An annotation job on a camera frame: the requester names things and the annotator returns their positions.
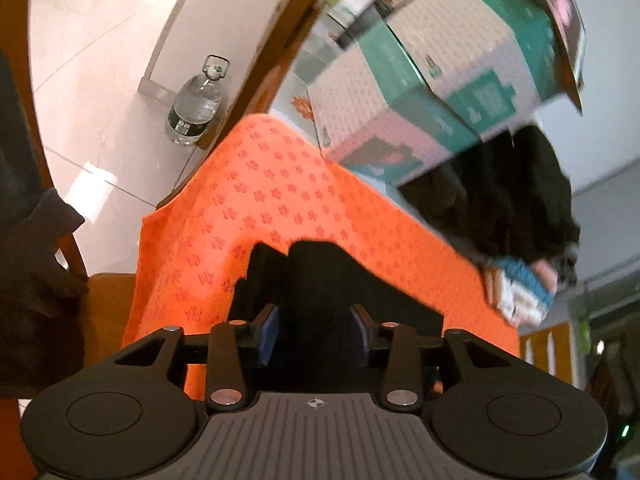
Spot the orange patterned tablecloth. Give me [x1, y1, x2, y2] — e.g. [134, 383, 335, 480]
[121, 114, 521, 401]

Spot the pile of dark clothes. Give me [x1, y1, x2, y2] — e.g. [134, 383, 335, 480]
[397, 125, 581, 271]

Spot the blue knit folded garment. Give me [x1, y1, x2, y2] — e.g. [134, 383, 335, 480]
[495, 255, 556, 311]

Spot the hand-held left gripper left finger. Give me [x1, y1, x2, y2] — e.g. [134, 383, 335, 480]
[112, 304, 279, 413]

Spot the orange edged dark box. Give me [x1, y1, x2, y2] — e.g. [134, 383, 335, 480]
[520, 0, 586, 116]

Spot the white box orange leaf print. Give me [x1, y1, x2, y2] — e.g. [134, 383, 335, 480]
[272, 92, 326, 148]

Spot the clear plastic water bottle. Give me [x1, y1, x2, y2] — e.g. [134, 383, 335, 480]
[165, 54, 232, 147]

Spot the black garment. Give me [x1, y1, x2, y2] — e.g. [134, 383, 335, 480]
[227, 240, 446, 401]

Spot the white folded garment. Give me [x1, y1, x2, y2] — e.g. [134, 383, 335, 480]
[482, 267, 546, 326]

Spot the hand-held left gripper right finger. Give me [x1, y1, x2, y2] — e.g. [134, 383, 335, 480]
[350, 305, 523, 411]

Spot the dark cloth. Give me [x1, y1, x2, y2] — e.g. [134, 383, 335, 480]
[0, 50, 91, 401]

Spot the curved back wooden chair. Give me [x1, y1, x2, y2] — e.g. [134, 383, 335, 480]
[0, 0, 136, 480]

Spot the teal white box red print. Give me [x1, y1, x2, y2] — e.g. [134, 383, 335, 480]
[307, 22, 481, 186]

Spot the teal white cardboard box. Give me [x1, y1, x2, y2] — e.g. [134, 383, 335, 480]
[385, 0, 561, 143]

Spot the pink folded garment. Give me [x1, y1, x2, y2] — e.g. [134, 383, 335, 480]
[530, 260, 558, 291]

